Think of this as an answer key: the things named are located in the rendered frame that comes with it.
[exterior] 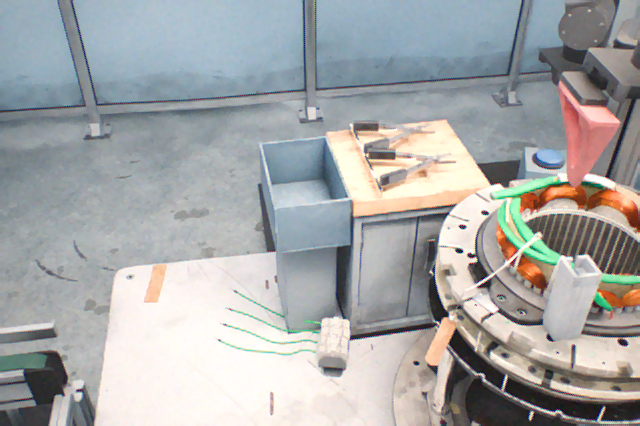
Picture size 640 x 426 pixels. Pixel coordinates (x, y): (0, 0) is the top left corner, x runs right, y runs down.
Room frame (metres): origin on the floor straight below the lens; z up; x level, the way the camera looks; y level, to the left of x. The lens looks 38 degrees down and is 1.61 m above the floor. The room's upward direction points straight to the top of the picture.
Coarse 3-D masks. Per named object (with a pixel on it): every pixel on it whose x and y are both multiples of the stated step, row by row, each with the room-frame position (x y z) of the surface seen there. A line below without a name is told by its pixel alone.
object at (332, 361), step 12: (324, 324) 0.71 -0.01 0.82; (336, 324) 0.70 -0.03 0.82; (348, 324) 0.71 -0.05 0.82; (324, 336) 0.68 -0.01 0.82; (336, 336) 0.68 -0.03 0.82; (348, 336) 0.69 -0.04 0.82; (324, 348) 0.66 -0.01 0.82; (336, 348) 0.66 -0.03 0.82; (348, 348) 0.68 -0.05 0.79; (324, 360) 0.65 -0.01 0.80; (336, 360) 0.65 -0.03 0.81; (324, 372) 0.64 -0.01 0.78; (336, 372) 0.64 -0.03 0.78
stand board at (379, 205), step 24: (336, 144) 0.85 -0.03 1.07; (432, 144) 0.85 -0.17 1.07; (456, 144) 0.85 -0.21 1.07; (360, 168) 0.79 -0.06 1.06; (384, 168) 0.79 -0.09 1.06; (432, 168) 0.79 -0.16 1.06; (456, 168) 0.79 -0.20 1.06; (360, 192) 0.73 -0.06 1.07; (384, 192) 0.73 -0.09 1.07; (408, 192) 0.73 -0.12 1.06; (432, 192) 0.73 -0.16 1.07; (456, 192) 0.73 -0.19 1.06
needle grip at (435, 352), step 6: (444, 318) 0.50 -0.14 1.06; (444, 324) 0.49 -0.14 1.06; (450, 324) 0.49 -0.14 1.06; (456, 324) 0.49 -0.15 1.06; (438, 330) 0.49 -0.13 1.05; (444, 330) 0.49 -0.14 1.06; (450, 330) 0.48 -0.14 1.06; (438, 336) 0.49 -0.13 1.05; (444, 336) 0.48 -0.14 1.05; (450, 336) 0.48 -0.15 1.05; (432, 342) 0.49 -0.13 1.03; (438, 342) 0.48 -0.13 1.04; (444, 342) 0.48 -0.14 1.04; (432, 348) 0.48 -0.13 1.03; (438, 348) 0.48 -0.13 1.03; (444, 348) 0.48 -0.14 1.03; (426, 354) 0.49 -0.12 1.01; (432, 354) 0.48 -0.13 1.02; (438, 354) 0.48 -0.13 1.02; (426, 360) 0.48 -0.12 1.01; (432, 360) 0.48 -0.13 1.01; (438, 360) 0.48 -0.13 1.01
